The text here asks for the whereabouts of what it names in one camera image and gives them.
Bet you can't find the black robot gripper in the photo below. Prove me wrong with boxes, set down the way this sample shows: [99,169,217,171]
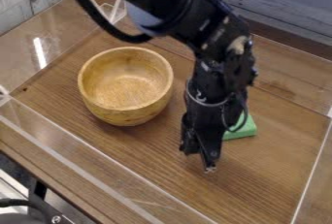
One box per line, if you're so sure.
[179,14,257,155]

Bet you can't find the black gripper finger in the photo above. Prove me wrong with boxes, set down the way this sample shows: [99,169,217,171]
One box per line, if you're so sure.
[194,127,225,173]

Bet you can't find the green rectangular block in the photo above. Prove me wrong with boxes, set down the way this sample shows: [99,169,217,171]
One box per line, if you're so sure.
[224,113,258,141]

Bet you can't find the brown wooden bowl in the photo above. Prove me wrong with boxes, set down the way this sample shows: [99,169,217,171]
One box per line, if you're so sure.
[78,47,174,126]

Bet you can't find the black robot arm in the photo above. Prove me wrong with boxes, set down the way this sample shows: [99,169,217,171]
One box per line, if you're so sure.
[76,0,258,172]

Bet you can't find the black metal table leg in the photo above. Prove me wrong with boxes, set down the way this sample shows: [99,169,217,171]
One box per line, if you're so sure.
[28,179,75,224]

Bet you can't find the clear acrylic front wall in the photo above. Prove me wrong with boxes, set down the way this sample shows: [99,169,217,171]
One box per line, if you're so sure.
[0,86,217,224]

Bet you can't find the clear acrylic corner bracket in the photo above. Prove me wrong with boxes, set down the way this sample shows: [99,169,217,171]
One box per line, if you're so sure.
[91,0,127,25]

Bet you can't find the black cable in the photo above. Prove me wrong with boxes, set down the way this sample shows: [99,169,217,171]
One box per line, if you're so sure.
[0,198,41,224]

